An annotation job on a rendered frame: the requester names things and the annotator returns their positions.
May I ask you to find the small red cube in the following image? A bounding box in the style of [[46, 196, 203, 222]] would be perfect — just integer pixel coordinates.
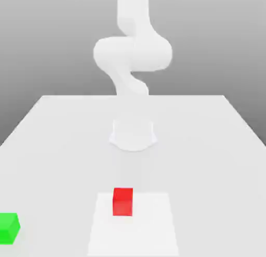
[[112, 187, 134, 217]]

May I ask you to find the small green cube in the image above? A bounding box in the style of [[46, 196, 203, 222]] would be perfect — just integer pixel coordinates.
[[0, 212, 21, 246]]

